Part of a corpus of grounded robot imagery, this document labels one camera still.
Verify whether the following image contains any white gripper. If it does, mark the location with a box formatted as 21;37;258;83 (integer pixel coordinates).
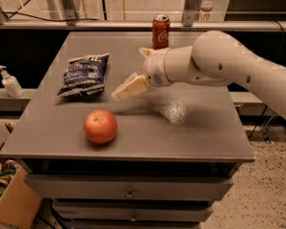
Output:
112;47;172;100

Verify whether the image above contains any blue chip bag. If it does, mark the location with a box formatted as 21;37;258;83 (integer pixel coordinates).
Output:
57;53;109;98

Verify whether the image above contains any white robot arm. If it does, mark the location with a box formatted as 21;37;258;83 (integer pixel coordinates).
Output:
112;31;286;120

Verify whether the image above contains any red coke can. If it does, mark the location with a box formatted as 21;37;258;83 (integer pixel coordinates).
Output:
153;14;170;50

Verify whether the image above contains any red apple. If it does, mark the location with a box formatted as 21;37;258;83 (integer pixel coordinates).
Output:
83;109;117;144

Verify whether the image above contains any top drawer knob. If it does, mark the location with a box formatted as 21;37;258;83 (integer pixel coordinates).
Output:
125;190;134;199

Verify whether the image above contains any drawer knob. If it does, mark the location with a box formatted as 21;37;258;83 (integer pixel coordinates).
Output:
130;216;137;222
125;190;134;199

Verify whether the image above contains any white pump bottle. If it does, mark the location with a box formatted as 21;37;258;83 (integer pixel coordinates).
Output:
0;65;24;98

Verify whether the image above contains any cardboard box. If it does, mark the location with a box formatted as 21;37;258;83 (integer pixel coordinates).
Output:
0;165;42;229

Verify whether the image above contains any black cable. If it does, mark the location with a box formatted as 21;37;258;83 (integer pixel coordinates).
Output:
4;11;99;23

